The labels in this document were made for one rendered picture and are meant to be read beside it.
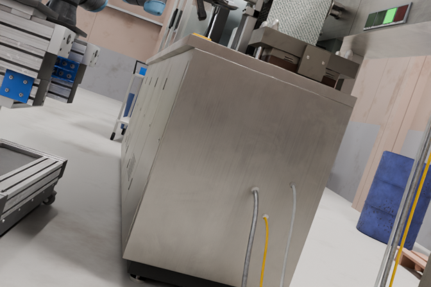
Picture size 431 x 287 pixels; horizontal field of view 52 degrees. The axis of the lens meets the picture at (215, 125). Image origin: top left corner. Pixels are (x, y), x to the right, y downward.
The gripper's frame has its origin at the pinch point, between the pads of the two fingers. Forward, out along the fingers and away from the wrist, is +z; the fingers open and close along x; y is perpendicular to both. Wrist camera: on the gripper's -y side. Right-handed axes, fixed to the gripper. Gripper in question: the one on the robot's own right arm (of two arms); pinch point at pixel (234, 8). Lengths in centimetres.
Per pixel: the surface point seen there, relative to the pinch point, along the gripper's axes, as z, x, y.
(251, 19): 9.7, 7.9, 0.4
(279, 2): 16.8, -0.2, 9.2
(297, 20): 26.6, -0.2, 5.3
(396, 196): 248, 198, -62
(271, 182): 29, -26, -58
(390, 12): 45, -36, 11
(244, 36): 9.5, 7.9, -7.3
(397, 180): 245, 201, -46
